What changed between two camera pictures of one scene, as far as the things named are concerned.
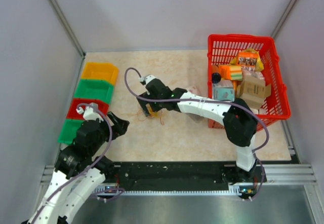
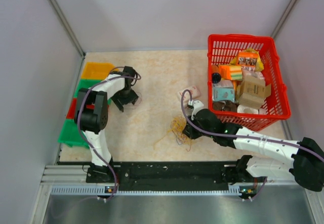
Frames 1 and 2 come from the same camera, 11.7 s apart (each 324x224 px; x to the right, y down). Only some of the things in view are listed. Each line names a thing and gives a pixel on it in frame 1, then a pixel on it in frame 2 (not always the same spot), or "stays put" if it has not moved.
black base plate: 186,175 stays put
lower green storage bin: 69,131 stays put
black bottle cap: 216,77 stays put
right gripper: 143,103 to 189,132
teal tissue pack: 224,90 stays put
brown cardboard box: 253,91 stays put
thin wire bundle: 152,115 to 177,125
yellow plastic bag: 259,66 stays put
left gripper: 120,126 to 132,98
